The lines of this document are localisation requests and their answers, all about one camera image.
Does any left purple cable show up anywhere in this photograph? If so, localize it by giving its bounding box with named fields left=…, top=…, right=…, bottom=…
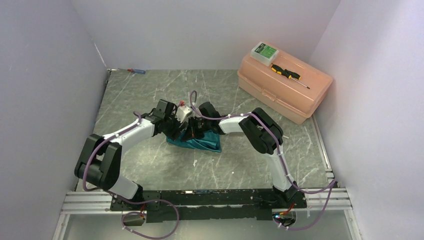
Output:
left=82, top=111, right=180, bottom=239

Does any blue red screwdriver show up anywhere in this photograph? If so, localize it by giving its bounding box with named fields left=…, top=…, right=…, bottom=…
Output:
left=117, top=68, right=146, bottom=75

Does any pink plastic toolbox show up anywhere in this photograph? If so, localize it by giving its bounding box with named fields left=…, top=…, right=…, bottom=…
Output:
left=237, top=42, right=334, bottom=125

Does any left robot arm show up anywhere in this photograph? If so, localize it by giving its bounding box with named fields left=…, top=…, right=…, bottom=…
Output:
left=74, top=99, right=193, bottom=210

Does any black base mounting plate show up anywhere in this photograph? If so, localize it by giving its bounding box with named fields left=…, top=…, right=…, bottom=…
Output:
left=110, top=187, right=307, bottom=223

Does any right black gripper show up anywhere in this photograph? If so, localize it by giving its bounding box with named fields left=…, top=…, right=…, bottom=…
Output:
left=181, top=117, right=211, bottom=143

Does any green white small box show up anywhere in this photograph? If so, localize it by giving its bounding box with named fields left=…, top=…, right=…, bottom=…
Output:
left=250, top=41, right=280, bottom=67

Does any teal cloth napkin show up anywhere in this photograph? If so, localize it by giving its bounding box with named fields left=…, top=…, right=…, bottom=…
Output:
left=166, top=130, right=222, bottom=153

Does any aluminium frame rail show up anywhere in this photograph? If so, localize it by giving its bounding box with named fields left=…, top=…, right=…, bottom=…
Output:
left=61, top=188, right=353, bottom=215

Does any yellow black screwdriver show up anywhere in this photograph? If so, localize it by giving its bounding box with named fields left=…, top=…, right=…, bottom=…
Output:
left=270, top=63, right=311, bottom=90

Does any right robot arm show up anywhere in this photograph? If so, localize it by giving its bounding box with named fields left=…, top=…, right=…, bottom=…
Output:
left=181, top=102, right=298, bottom=208

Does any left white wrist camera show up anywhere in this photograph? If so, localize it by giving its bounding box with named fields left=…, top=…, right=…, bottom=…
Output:
left=175, top=101, right=193, bottom=123

